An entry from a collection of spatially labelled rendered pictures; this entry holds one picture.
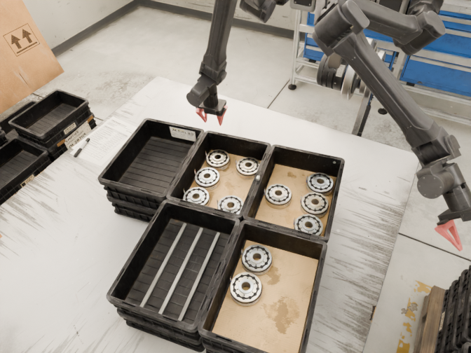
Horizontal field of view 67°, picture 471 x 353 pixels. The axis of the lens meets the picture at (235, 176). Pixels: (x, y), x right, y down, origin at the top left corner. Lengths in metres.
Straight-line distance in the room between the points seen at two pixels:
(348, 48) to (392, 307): 1.63
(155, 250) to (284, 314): 0.50
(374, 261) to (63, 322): 1.15
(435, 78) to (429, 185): 2.25
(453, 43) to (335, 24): 2.16
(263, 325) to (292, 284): 0.17
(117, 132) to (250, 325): 1.28
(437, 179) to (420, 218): 1.73
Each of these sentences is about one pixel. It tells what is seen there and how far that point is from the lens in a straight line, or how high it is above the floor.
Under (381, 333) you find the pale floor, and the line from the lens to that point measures 2.16.
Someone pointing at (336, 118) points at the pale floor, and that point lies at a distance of 3.17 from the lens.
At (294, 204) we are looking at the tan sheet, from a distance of 1.42.
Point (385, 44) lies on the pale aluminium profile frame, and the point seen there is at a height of 0.60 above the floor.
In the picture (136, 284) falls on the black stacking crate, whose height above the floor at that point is 0.83.
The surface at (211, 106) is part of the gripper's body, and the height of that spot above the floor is 1.16.
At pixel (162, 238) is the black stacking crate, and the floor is 0.83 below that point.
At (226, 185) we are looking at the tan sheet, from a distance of 1.47.
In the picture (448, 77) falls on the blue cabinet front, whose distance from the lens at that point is 3.11.
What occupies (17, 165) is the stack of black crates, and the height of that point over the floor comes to 0.38.
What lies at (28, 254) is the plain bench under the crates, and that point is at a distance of 1.69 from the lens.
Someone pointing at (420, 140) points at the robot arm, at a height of 1.36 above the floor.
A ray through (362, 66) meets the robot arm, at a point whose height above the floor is 1.51.
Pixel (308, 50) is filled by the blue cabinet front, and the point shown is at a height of 0.40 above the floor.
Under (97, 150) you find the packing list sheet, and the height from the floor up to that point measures 0.70.
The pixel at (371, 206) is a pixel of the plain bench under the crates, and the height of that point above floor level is 0.70.
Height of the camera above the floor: 1.95
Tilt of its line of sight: 48 degrees down
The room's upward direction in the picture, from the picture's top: 3 degrees counter-clockwise
